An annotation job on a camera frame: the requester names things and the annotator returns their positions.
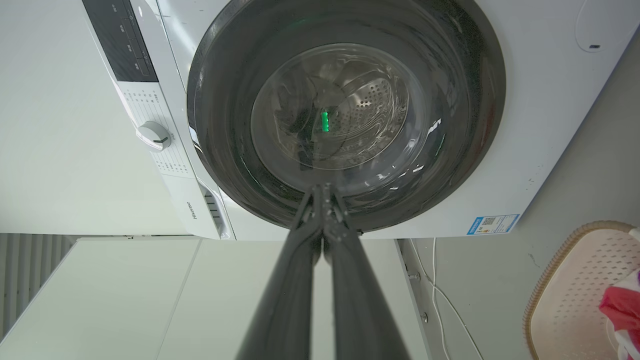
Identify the white front-load washing machine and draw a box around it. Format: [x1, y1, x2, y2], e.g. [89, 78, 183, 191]
[81, 0, 640, 241]

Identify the blue energy label sticker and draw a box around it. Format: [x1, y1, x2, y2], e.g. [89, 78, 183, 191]
[466, 214, 520, 236]

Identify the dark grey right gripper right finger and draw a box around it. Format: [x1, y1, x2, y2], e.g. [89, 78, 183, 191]
[322, 183, 412, 360]

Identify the dark round washing machine door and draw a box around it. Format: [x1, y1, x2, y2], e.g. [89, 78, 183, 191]
[187, 0, 507, 233]

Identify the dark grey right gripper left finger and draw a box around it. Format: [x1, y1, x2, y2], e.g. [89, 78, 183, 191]
[236, 184, 324, 360]

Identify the thin white cable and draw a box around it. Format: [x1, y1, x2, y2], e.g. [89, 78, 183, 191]
[409, 238, 484, 360]

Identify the white cabinet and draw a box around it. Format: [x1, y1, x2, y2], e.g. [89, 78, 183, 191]
[0, 237, 432, 360]

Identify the red and white clothing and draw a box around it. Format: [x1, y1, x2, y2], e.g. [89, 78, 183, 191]
[598, 227, 640, 360]

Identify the pink perforated laundry basket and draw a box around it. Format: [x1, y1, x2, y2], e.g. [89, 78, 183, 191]
[522, 220, 640, 360]

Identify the white washing machine dial knob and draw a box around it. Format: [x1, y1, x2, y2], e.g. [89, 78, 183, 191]
[135, 120, 172, 152]

